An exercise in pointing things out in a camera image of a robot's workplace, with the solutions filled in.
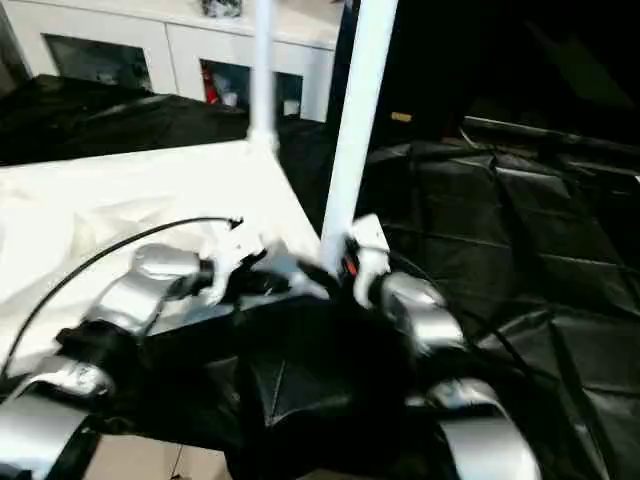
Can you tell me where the white plastic table leg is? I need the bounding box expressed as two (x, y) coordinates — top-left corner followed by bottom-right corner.
(243, 0), (282, 152)
(319, 0), (401, 275)

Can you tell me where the white plastic table top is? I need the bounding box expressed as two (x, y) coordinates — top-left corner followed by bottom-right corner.
(0, 135), (332, 374)

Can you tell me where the black mat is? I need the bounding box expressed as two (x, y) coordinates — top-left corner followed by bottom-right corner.
(0, 74), (640, 480)

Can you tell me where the black backdrop cloth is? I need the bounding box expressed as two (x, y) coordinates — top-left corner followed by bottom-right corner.
(327, 0), (640, 139)

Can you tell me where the white cabinet with glass doors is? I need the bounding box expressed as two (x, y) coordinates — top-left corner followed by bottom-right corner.
(0, 0), (342, 122)

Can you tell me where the shiny object on cabinet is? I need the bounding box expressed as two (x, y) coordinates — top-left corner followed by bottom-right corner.
(199, 0), (244, 17)

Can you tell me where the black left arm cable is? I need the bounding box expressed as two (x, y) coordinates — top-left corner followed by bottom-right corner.
(0, 215), (245, 377)

